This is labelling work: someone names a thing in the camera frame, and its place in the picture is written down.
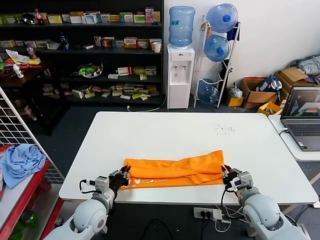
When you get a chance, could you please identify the large open cardboard box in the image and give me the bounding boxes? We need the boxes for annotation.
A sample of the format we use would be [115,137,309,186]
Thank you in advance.
[239,77,278,110]

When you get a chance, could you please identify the tan hanging item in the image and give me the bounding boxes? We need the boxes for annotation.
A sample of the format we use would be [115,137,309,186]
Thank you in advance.
[200,20,213,38]

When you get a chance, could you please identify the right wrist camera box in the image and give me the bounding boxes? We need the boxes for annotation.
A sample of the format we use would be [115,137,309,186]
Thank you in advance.
[231,171,253,192]

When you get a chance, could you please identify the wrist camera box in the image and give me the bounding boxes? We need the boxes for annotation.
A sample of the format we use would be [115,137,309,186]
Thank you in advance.
[231,171,253,192]
[95,176,110,192]

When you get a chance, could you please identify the orange white medicine box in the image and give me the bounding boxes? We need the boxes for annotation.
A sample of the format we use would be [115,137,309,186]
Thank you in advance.
[136,38,150,49]

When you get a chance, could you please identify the grey clothes pile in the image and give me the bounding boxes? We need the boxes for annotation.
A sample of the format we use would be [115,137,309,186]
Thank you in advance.
[289,54,320,84]

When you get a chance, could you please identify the scattered dark crumbs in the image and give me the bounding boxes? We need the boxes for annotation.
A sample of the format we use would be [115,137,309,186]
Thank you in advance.
[215,124,235,135]

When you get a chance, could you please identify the white metal jug rack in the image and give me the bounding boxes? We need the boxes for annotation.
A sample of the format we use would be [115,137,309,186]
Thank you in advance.
[193,14,242,109]

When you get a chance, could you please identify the red orange medicine box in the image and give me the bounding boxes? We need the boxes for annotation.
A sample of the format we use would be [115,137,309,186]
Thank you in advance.
[101,37,115,48]

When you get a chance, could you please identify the red white cart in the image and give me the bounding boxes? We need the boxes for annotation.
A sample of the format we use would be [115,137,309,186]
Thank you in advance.
[0,144,66,240]

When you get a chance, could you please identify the blue white medicine box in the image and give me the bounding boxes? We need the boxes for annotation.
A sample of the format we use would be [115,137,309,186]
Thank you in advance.
[81,12,98,24]

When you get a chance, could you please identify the cola bottle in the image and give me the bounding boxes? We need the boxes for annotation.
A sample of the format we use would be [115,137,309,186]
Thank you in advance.
[34,8,46,26]

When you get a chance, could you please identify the blue drink bottle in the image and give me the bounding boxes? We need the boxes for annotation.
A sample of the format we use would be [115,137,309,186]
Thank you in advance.
[59,32,70,51]

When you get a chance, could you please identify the orange t-shirt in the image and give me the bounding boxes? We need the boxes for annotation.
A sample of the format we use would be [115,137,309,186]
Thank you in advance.
[119,149,225,190]

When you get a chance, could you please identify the grey laptop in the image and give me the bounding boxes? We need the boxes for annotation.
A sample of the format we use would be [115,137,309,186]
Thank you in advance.
[280,85,320,152]

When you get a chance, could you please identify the black floor cable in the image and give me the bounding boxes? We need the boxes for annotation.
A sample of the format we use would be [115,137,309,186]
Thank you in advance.
[143,218,175,240]

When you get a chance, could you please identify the white dispenser power cable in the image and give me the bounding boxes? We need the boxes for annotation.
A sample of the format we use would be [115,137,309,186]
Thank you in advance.
[126,92,167,112]

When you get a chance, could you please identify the open yellow box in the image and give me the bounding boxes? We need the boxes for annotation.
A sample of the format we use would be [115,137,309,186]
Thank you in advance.
[256,101,284,118]

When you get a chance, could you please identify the green plastic bottle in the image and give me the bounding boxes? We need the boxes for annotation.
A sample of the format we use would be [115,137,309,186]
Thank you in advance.
[21,209,41,230]

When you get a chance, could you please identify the white power strip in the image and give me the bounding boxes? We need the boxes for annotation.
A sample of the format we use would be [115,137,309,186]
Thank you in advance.
[193,206,223,222]

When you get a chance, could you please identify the dark wooden table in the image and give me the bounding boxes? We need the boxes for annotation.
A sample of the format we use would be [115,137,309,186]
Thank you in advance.
[0,59,59,136]

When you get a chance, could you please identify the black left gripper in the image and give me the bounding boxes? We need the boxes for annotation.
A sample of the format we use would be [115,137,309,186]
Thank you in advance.
[108,164,133,192]

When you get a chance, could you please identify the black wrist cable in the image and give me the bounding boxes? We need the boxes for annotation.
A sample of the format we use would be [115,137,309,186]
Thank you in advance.
[79,178,97,195]
[220,184,237,208]

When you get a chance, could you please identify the blue bag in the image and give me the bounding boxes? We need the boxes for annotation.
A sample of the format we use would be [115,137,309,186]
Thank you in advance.
[256,74,284,93]

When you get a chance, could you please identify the cardboard box with flaps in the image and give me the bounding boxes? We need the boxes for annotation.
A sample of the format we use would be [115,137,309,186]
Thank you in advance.
[273,67,316,100]

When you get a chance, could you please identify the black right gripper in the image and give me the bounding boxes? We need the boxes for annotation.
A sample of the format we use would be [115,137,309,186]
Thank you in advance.
[221,164,241,192]

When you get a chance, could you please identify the clear plastic bag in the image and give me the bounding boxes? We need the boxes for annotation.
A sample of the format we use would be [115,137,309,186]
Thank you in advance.
[228,82,243,99]

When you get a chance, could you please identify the blue water jug with label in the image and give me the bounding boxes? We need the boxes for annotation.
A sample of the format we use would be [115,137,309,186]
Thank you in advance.
[168,5,196,49]

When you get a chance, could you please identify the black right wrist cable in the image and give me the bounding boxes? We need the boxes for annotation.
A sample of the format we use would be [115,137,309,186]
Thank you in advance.
[220,184,237,208]

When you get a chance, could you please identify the white cable bundle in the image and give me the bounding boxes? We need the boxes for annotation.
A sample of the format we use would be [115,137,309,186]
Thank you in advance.
[214,199,247,232]

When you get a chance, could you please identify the white water dispenser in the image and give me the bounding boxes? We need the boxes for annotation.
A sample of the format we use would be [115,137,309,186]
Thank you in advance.
[166,44,196,110]

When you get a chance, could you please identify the light blue cloth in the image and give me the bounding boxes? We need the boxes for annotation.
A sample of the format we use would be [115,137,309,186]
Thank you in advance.
[0,144,47,190]

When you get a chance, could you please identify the green yellow medicine box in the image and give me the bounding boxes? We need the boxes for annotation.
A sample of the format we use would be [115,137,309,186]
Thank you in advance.
[0,13,24,24]

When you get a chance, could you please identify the red snack packets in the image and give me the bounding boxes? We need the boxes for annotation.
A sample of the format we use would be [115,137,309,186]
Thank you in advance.
[0,57,28,76]

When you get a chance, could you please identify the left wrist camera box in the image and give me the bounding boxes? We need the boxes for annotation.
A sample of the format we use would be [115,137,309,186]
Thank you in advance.
[95,176,110,192]

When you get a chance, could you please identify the white wire grid panel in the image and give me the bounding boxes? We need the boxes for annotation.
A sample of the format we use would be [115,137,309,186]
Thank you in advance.
[0,84,66,181]

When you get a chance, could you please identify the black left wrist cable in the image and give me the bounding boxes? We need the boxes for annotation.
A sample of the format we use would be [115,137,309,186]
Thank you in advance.
[79,178,97,195]

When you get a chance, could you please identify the bowl with green contents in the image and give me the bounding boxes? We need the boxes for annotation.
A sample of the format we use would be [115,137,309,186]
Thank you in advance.
[73,62,104,78]

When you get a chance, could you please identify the white paper sheets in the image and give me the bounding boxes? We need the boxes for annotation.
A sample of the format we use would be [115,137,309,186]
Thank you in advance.
[5,48,30,63]

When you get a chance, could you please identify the black shiny helmet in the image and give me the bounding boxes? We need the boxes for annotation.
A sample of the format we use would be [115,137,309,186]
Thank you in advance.
[22,12,38,25]

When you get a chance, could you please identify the pink medicine box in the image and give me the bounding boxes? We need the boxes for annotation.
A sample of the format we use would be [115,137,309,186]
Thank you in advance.
[145,6,155,23]

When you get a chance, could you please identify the purple bottle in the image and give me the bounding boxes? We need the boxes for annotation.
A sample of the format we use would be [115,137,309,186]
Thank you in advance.
[26,42,37,59]

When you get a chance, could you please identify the black shelving unit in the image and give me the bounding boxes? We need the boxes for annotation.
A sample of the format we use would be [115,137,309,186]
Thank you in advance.
[0,0,165,106]

